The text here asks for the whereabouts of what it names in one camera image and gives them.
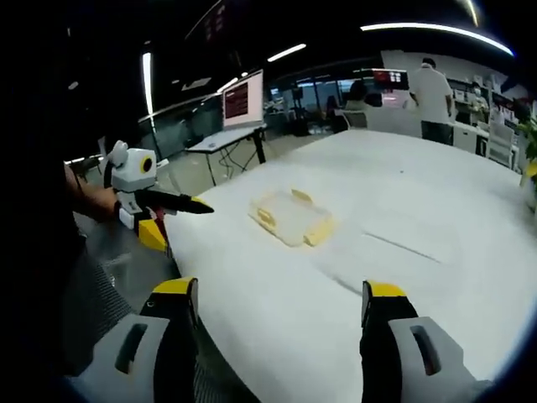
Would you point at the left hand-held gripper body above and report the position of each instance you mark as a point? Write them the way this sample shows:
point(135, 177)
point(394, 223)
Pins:
point(130, 172)

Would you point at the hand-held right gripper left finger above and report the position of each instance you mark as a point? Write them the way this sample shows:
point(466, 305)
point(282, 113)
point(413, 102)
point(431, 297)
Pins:
point(168, 357)

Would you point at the red wall screen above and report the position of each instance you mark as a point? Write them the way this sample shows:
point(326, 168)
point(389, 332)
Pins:
point(391, 78)

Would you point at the computer monitor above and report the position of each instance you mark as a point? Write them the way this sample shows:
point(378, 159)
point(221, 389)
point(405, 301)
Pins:
point(243, 98)

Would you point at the clear plastic box yellow clips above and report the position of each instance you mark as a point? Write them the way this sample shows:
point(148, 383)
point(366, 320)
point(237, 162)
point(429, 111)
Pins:
point(289, 218)

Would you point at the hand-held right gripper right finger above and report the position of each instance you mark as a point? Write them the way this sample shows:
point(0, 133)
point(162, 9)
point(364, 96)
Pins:
point(390, 361)

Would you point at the long ceiling light strip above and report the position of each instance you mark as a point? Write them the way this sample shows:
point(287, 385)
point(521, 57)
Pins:
point(436, 30)

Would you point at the vertical light strip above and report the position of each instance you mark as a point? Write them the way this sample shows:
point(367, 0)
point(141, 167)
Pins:
point(147, 84)

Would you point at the grey mesh office chair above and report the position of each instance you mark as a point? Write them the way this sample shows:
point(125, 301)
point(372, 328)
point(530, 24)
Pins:
point(96, 294)

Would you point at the green potted plant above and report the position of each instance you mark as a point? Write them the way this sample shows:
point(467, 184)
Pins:
point(529, 138)

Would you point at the short ceiling light strip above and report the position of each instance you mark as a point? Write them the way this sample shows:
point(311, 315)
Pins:
point(287, 52)

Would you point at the white chair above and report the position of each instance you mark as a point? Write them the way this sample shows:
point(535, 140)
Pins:
point(501, 140)

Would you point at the white desk black legs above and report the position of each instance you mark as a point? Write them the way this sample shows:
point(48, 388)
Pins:
point(222, 138)

